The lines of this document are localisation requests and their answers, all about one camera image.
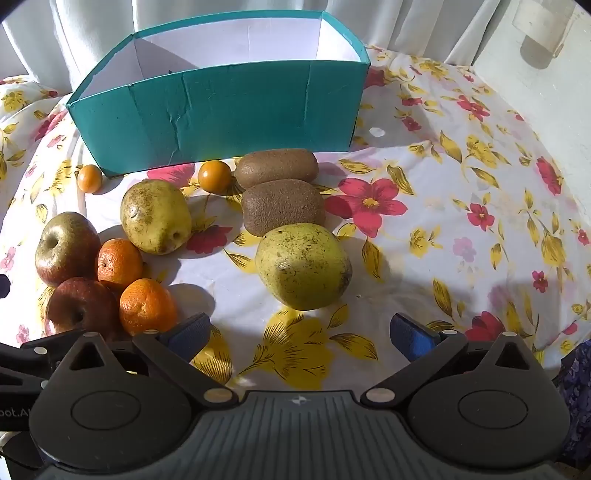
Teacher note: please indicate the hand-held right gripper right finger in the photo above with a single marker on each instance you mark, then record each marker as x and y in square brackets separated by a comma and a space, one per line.
[412, 336]

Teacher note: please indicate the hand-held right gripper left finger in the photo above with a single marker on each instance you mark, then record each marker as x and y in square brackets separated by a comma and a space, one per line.
[187, 332]

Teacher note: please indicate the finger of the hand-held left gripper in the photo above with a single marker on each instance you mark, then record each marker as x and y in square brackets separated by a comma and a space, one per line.
[51, 344]
[4, 286]

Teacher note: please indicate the orange mandarin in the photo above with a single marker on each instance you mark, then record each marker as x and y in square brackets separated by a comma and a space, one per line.
[119, 265]
[147, 307]

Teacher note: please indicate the greenish red apple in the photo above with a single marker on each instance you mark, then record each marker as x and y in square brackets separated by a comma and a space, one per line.
[64, 249]

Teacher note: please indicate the yellow speckled pear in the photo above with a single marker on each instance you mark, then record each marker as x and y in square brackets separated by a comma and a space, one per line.
[154, 217]

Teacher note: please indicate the large green pear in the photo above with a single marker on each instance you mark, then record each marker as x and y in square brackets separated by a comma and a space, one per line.
[302, 267]

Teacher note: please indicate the small orange cape gooseberry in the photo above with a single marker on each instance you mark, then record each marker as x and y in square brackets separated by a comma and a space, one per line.
[214, 176]
[89, 179]

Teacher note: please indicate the brown kiwi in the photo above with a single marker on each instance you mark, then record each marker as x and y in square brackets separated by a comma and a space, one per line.
[281, 207]
[277, 167]

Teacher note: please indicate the teal cardboard box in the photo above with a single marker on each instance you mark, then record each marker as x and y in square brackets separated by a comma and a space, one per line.
[231, 115]

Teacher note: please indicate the dark patterned cloth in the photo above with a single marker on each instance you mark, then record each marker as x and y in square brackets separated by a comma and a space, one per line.
[577, 392]

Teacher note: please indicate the white floral tablecloth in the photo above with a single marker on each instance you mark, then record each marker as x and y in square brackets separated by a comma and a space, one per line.
[438, 161]

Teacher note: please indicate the white plastic pipe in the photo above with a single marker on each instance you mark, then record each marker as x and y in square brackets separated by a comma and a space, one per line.
[540, 32]

